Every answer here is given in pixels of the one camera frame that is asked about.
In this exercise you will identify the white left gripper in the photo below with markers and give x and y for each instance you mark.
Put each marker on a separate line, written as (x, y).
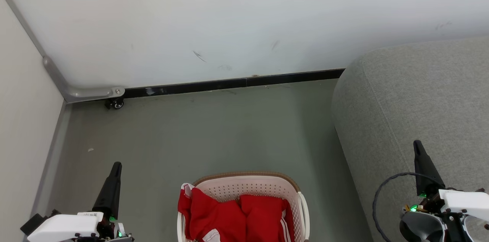
(65, 226)

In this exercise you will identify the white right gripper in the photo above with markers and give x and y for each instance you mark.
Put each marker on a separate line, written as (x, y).
(464, 202)

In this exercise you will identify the red printed jersey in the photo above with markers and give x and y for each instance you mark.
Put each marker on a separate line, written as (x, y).
(214, 215)

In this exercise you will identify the red shorts with white stripes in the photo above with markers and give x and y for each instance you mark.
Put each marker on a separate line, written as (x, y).
(263, 215)

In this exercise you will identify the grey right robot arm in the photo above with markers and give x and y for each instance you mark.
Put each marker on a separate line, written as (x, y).
(477, 230)

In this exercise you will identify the grey fabric sofa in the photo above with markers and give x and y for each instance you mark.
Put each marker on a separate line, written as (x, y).
(412, 104)

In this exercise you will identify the round dark right gripper motor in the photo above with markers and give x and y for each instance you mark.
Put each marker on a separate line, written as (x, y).
(420, 228)

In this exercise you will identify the black caster wheel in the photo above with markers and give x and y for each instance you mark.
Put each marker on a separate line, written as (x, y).
(115, 103)

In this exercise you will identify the white perforated laundry basket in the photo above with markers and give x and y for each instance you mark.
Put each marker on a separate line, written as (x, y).
(248, 186)

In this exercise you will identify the black baseboard strip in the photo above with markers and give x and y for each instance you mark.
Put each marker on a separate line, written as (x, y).
(229, 83)

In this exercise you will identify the grey partition base rail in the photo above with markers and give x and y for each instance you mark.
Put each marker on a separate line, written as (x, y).
(49, 165)

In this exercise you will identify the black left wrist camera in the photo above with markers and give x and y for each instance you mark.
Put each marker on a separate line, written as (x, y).
(31, 225)

